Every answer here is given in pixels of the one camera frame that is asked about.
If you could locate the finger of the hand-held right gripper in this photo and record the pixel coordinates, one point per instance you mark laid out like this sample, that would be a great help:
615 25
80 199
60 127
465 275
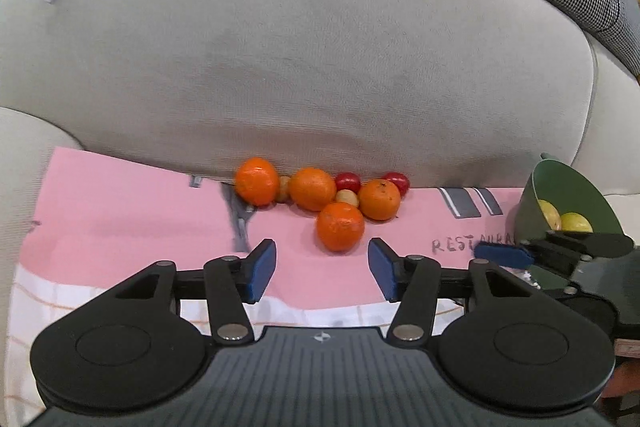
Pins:
500 255
590 243

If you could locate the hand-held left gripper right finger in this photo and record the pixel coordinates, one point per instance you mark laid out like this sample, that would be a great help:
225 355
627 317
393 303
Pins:
382 269

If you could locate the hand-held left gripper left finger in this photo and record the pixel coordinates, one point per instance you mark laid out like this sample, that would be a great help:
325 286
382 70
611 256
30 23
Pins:
262 269

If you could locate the yellow lemon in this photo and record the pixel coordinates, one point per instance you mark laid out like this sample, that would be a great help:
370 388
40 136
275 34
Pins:
576 223
550 214

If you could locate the orange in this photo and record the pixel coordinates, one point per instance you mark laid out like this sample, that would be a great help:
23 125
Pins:
257 182
340 227
312 189
380 199

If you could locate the green bowl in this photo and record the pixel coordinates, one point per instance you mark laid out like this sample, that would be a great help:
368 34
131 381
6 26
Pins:
565 187

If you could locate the small brown longan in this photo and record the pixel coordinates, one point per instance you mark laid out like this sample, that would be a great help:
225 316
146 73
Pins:
284 189
346 198

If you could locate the red cherry tomato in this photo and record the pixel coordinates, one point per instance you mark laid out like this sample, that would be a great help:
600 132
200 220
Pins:
398 180
347 181

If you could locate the brown wooden furniture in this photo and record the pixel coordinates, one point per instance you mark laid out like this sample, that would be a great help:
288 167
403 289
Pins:
625 372

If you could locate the pink printed blanket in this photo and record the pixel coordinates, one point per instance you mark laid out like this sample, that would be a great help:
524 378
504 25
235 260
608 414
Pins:
125 217

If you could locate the beige sofa back cushion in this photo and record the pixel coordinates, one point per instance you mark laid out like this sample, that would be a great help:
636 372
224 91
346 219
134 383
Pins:
300 57

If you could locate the beige sofa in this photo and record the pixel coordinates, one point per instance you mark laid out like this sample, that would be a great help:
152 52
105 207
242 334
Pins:
30 142

